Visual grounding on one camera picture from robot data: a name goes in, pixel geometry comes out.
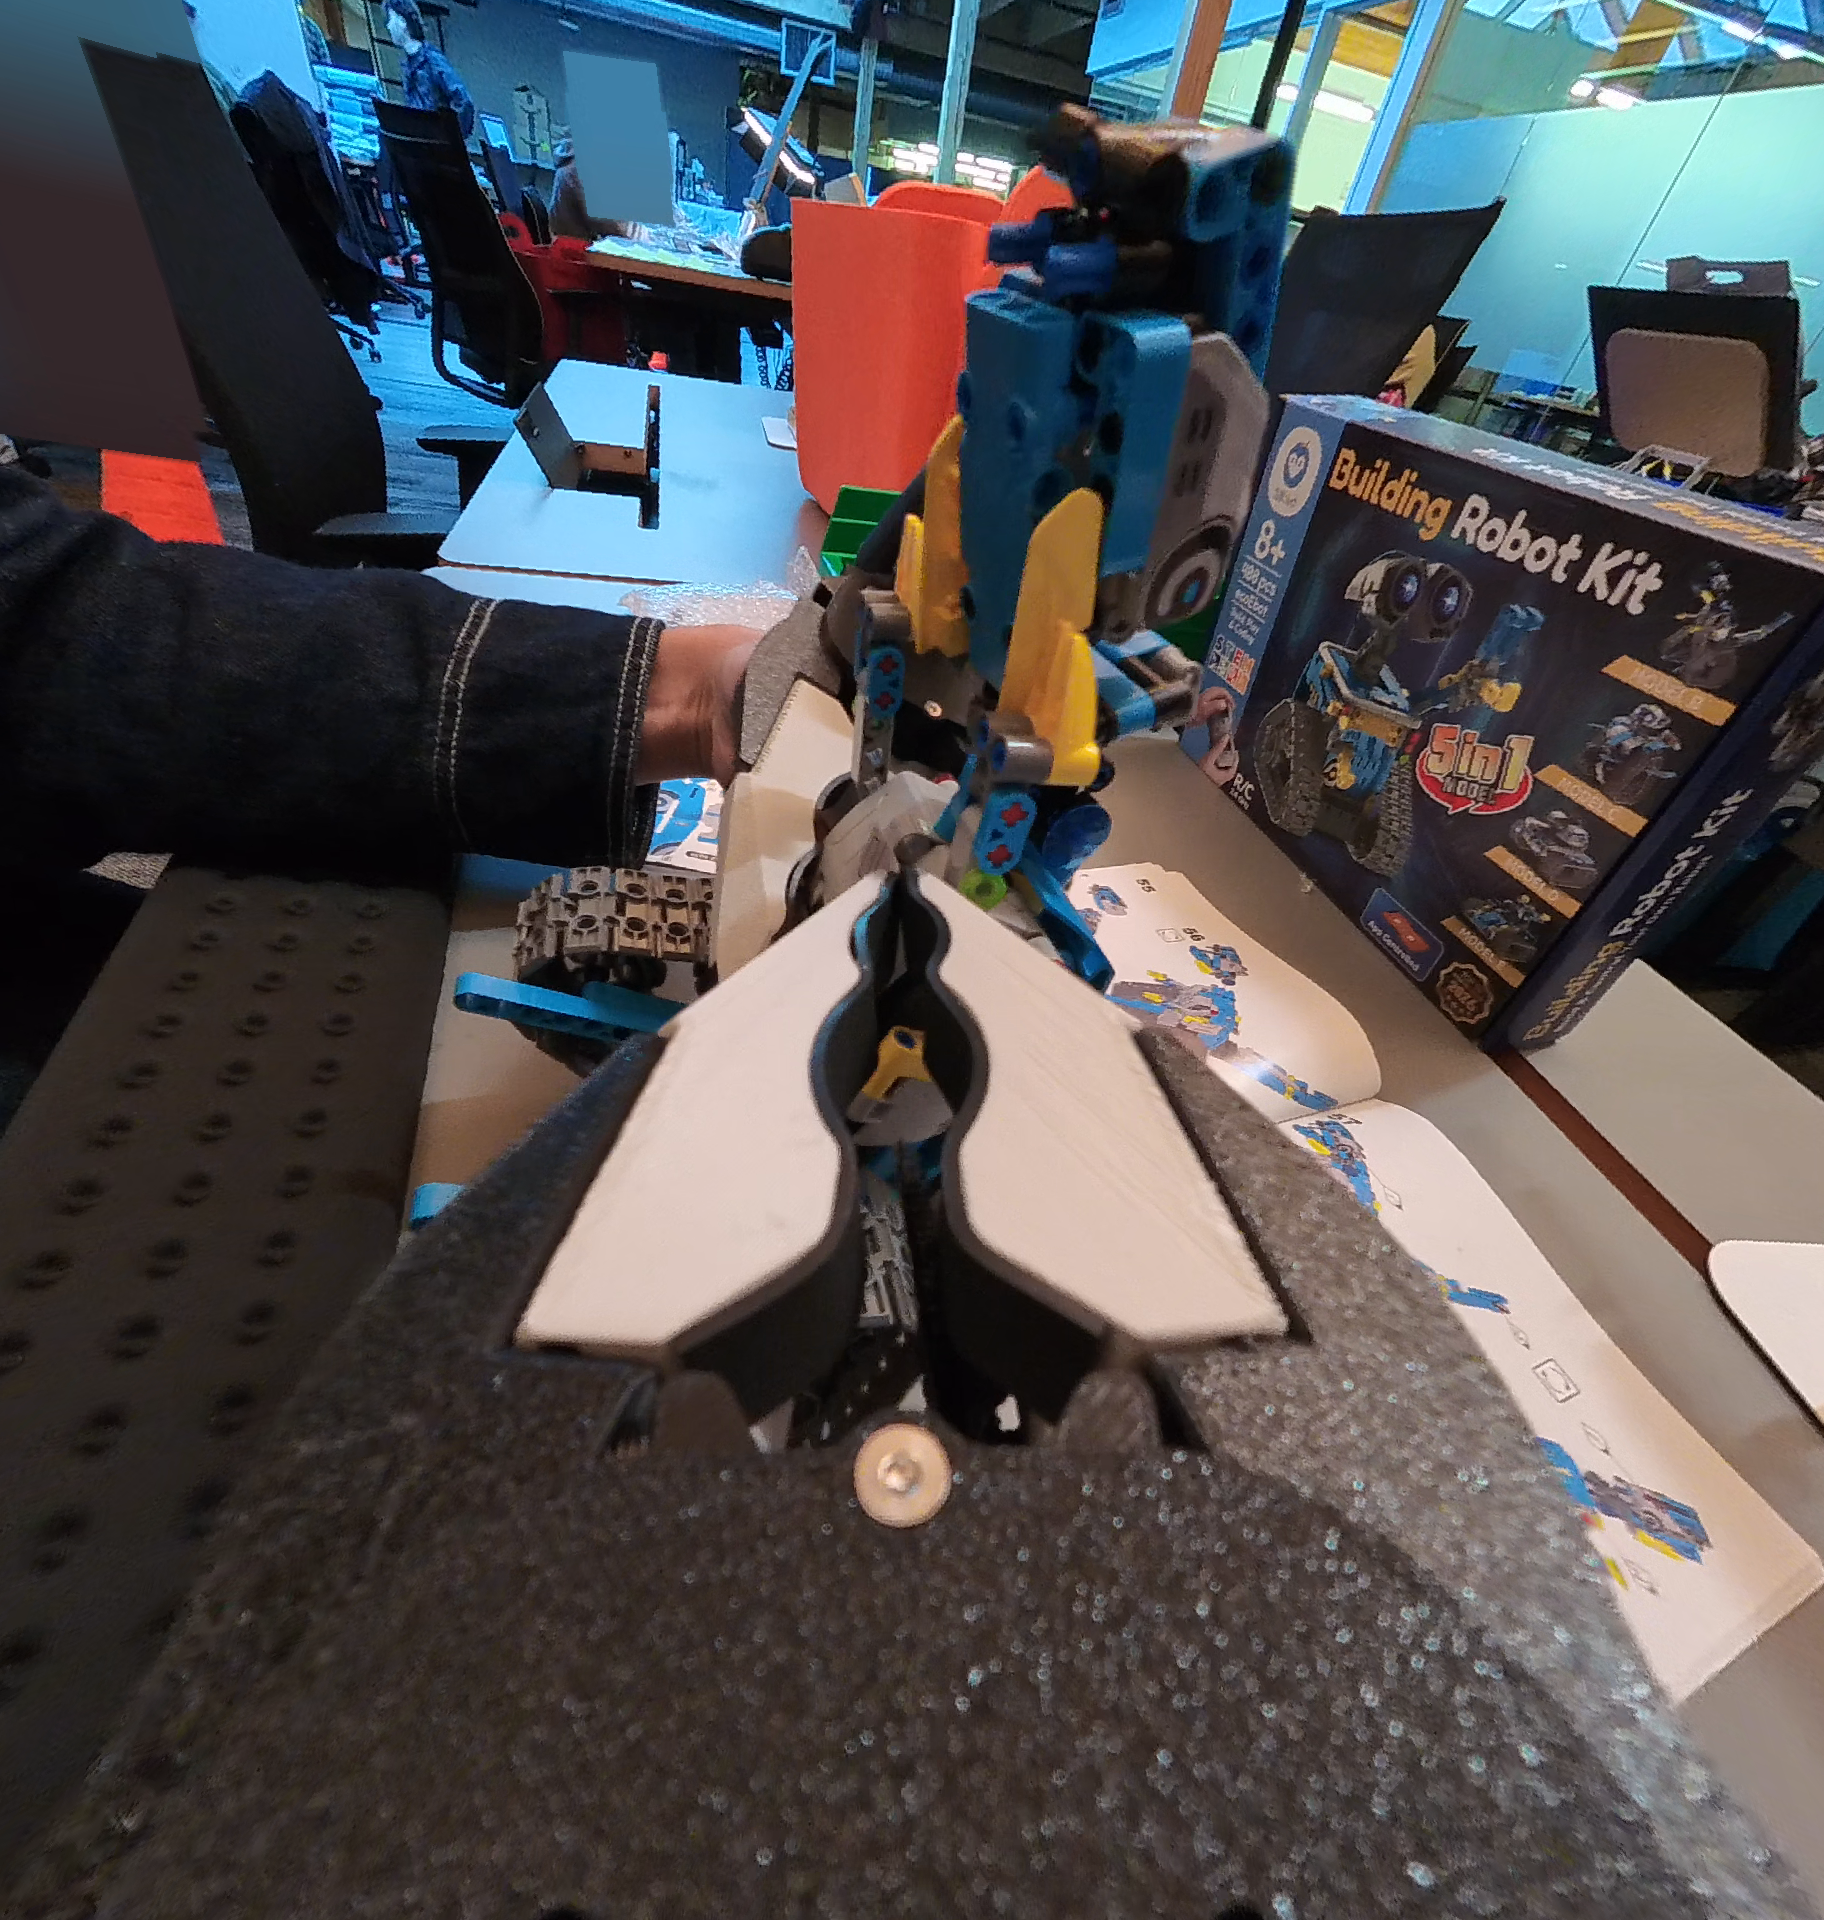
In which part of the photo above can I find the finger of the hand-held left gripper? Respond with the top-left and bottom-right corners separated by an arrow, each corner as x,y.
711,682 -> 863,969
741,594 -> 863,771

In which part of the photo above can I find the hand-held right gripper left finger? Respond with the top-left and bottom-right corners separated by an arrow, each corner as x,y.
515,867 -> 921,1419

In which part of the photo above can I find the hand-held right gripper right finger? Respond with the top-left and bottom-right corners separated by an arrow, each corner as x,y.
902,867 -> 1287,1419

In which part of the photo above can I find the blue yellow toy robot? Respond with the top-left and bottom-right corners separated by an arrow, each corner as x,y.
454,105 -> 1295,1443

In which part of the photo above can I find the person's left forearm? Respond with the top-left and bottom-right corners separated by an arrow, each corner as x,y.
0,456 -> 663,899

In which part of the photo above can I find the person's left hand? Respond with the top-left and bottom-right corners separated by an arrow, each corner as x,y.
633,620 -> 768,783

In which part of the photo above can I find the green bin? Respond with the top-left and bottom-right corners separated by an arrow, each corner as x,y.
817,484 -> 928,579

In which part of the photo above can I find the pale grey table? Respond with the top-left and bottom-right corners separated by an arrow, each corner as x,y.
438,361 -> 838,585

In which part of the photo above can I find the orange plastic bin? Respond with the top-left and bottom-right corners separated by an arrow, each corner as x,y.
786,181 -> 1070,511

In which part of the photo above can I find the wooden table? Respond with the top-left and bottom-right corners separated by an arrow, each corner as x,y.
582,225 -> 796,386

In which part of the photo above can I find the red office chair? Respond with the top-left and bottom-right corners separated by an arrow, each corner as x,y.
495,211 -> 615,369

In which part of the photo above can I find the white instruction booklet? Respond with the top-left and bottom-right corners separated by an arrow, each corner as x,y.
1070,863 -> 1824,1704

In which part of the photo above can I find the black office chair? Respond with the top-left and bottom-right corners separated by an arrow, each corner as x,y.
371,95 -> 545,408
228,70 -> 387,361
78,40 -> 515,569

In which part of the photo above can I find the black perforated mat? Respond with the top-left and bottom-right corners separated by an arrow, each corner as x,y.
0,863 -> 458,1893

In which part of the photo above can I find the dark blue robot kit box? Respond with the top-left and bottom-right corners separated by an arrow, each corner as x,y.
1184,392 -> 1824,1051

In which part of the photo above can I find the black panel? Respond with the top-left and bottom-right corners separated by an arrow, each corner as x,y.
1267,196 -> 1506,408

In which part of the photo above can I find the white stand base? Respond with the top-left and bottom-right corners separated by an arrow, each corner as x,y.
1707,1236 -> 1824,1486

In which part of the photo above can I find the black and beige cardboard stand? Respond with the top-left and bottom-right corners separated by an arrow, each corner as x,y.
1584,255 -> 1814,480

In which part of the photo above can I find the metal bracket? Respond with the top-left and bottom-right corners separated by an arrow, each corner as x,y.
515,377 -> 663,527

